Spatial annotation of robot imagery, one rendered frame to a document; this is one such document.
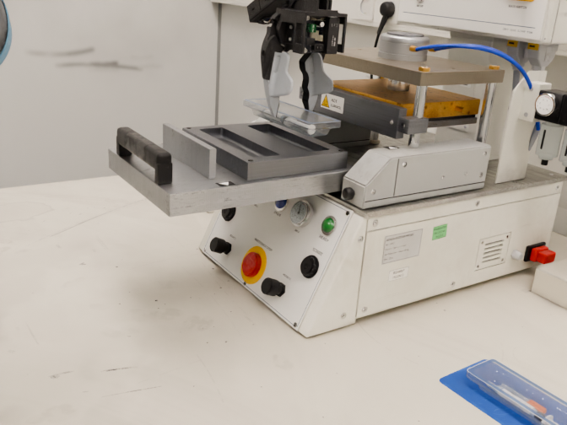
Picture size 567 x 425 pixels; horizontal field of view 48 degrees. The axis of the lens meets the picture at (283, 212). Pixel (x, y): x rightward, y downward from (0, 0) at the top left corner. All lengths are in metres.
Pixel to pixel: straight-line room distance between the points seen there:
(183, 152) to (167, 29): 1.62
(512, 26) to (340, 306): 0.52
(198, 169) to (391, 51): 0.38
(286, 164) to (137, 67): 1.65
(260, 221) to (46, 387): 0.41
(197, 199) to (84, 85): 1.64
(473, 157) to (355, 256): 0.25
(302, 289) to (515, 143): 0.43
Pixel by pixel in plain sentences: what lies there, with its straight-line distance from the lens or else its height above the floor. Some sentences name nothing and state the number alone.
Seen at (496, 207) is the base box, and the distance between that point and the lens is 1.08.
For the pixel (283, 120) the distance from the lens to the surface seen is 0.92.
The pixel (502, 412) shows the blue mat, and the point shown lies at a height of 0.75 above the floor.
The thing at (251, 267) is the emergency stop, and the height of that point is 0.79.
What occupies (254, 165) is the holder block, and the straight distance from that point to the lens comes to 0.82.
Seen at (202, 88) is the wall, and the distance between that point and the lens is 2.58.
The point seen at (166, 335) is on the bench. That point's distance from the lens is 0.90.
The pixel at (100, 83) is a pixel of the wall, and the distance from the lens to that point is 2.41.
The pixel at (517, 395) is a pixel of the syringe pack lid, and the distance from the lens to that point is 0.84.
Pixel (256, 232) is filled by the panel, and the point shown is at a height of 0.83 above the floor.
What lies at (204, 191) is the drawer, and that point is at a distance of 0.79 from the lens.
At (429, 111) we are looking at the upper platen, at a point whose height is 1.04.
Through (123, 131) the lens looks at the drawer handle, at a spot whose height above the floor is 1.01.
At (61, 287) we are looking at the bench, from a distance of 1.04.
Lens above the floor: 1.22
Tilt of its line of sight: 20 degrees down
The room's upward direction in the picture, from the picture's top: 4 degrees clockwise
